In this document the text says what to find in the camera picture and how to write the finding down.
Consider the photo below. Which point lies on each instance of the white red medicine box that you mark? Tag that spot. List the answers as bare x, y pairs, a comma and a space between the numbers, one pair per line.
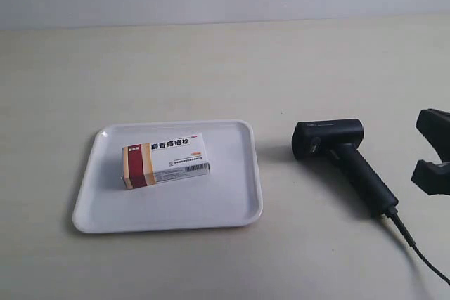
152, 163

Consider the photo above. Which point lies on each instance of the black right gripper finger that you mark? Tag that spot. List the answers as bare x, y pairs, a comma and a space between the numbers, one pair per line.
432, 178
433, 124

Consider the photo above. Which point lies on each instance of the white plastic tray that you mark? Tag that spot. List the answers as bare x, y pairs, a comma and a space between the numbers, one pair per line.
230, 195

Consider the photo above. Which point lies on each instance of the black handheld barcode scanner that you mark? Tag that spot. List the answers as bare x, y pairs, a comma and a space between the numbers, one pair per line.
338, 140

